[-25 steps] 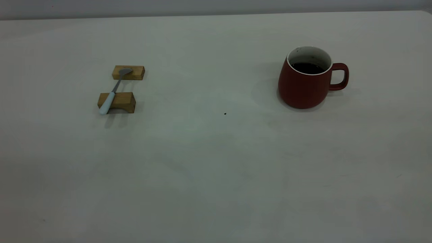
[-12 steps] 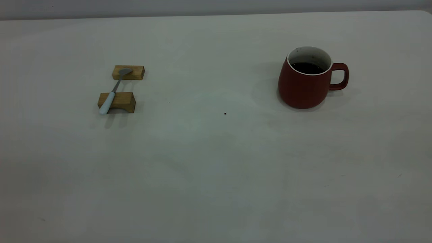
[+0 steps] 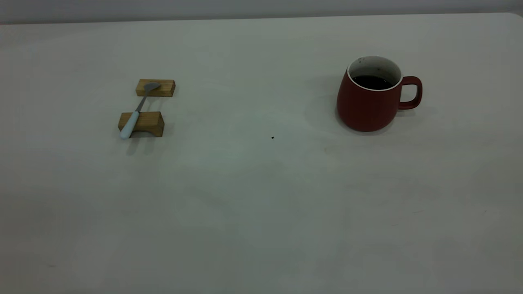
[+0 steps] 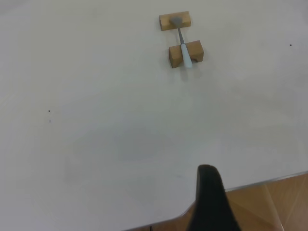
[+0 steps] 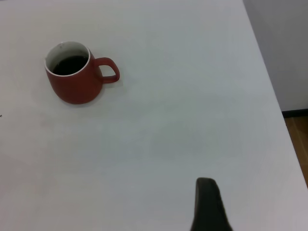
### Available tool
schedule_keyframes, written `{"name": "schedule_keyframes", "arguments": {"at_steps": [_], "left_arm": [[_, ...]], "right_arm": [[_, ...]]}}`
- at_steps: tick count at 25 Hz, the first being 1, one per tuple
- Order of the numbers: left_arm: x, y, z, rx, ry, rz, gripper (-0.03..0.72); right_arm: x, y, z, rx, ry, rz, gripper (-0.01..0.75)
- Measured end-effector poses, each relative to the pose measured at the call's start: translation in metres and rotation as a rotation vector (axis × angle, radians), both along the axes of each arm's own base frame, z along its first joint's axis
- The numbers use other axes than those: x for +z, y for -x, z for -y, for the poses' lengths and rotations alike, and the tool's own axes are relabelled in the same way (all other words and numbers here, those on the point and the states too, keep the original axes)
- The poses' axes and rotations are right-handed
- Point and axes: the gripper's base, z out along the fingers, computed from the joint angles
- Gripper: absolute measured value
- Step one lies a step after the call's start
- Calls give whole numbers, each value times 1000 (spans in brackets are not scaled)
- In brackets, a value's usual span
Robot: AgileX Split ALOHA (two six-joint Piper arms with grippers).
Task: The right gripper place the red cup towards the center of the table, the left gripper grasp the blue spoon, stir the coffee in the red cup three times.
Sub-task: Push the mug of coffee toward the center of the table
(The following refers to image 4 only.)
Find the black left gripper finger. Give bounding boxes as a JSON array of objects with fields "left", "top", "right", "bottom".
[{"left": 186, "top": 164, "right": 242, "bottom": 231}]

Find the spoon with white handle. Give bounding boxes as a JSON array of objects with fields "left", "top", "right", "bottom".
[{"left": 170, "top": 16, "right": 194, "bottom": 69}]

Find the arched wooden block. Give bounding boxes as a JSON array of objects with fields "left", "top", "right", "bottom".
[{"left": 168, "top": 40, "right": 205, "bottom": 69}]

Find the plain rectangular wooden block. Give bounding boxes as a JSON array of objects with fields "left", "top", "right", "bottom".
[{"left": 159, "top": 11, "right": 192, "bottom": 31}]

